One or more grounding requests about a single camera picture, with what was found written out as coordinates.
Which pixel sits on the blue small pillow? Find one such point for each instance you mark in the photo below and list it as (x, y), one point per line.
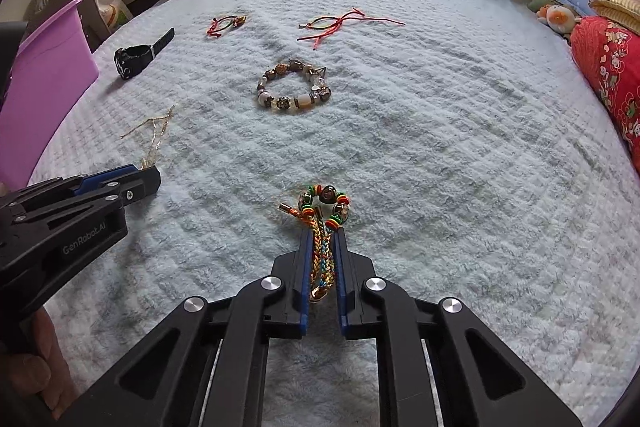
(581, 7)

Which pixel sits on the light blue quilted bedspread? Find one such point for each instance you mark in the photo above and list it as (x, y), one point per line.
(479, 164)

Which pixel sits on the white plastic bag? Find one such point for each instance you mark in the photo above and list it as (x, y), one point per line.
(115, 13)

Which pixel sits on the yellow knitted blanket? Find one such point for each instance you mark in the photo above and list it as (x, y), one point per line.
(624, 12)

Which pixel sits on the person's left hand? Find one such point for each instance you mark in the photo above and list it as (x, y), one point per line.
(40, 368)

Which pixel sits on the black wrist watch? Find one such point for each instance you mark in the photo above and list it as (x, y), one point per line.
(131, 61)

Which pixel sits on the red string bracelet long tails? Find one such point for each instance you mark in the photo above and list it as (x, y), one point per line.
(325, 26)

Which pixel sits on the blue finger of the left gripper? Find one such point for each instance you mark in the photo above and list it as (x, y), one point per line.
(108, 178)
(53, 201)

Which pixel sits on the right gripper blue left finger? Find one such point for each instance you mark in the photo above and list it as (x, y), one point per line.
(302, 279)

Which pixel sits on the green plush toy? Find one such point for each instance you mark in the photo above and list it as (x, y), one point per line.
(536, 5)

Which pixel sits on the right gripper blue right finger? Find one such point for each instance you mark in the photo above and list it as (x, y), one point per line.
(339, 248)

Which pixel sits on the pink plastic tub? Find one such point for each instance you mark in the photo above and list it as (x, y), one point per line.
(53, 67)

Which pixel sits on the duck plush toy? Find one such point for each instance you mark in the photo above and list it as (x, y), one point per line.
(558, 18)

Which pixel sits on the red floral pillow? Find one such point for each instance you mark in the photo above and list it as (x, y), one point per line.
(607, 54)

